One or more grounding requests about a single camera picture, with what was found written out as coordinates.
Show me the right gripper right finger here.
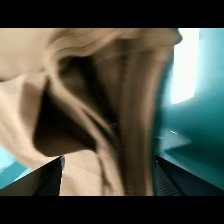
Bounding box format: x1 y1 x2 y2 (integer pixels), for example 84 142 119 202
152 155 224 197

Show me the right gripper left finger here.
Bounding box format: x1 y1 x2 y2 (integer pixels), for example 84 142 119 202
0 155 66 197

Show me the orange T-shirt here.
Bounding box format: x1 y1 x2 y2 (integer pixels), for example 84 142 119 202
0 28 184 197

